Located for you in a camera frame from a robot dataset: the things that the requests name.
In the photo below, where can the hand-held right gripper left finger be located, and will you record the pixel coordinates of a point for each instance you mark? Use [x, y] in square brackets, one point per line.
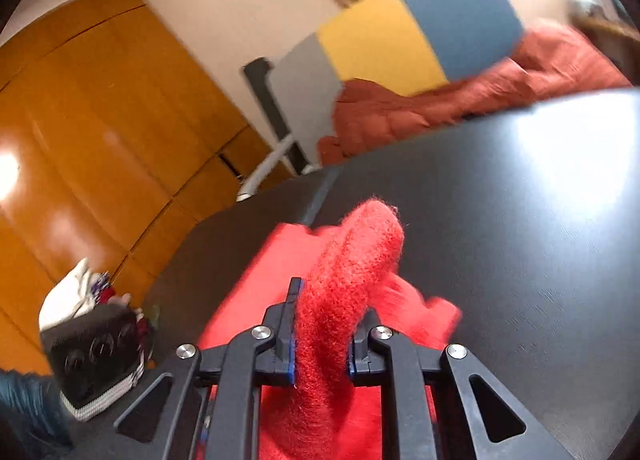
[286, 335]

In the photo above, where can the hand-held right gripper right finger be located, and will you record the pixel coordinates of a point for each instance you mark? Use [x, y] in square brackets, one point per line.
[362, 340]

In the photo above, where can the red knit sweater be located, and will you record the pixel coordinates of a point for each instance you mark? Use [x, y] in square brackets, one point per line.
[350, 265]

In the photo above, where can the white cloth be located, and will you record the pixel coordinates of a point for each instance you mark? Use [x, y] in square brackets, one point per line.
[70, 290]

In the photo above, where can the wooden cabinet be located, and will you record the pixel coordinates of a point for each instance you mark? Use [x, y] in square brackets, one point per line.
[100, 140]

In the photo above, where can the dark red quilted jacket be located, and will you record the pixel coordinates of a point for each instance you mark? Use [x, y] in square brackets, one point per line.
[400, 110]

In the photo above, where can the grey yellow blue chair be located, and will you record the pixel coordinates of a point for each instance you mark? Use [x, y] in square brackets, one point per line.
[380, 40]

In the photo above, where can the cluttered side shelf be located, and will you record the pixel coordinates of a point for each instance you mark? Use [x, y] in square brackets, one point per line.
[607, 20]

